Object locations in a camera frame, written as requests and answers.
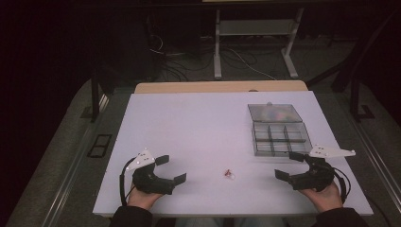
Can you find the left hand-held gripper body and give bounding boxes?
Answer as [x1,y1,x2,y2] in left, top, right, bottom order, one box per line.
[125,148,176,196]

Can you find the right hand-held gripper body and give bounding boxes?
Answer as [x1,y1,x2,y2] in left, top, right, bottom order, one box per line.
[287,144,357,193]

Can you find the clear plastic compartment box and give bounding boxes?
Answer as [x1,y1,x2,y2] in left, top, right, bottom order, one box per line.
[247,101,314,158]

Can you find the person's left hand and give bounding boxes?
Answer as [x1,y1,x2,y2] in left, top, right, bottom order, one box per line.
[127,184,166,211]

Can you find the person's right hand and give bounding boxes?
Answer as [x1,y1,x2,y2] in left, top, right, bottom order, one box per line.
[298,181,344,214]

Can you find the black metal stand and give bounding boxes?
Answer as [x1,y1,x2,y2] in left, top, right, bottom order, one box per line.
[349,77,376,123]

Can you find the wooden table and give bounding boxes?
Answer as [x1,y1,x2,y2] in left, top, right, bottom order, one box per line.
[134,79,309,95]

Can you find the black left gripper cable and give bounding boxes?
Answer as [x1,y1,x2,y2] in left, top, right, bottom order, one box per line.
[118,156,137,207]

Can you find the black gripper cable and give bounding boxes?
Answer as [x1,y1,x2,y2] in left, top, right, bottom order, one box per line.
[331,166,352,205]
[118,156,137,207]

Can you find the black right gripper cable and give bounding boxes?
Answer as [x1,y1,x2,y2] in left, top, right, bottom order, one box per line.
[331,166,352,205]

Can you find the black rectangular floor frame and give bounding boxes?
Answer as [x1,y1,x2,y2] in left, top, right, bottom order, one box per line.
[86,133,113,159]

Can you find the bundle of black floor cables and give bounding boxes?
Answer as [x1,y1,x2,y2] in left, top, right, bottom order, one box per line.
[148,31,218,82]

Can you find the white floor cable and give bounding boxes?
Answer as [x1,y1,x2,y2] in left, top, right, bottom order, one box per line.
[225,46,278,81]

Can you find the white metal desk frame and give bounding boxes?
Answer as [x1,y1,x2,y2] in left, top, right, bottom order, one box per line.
[213,7,305,80]

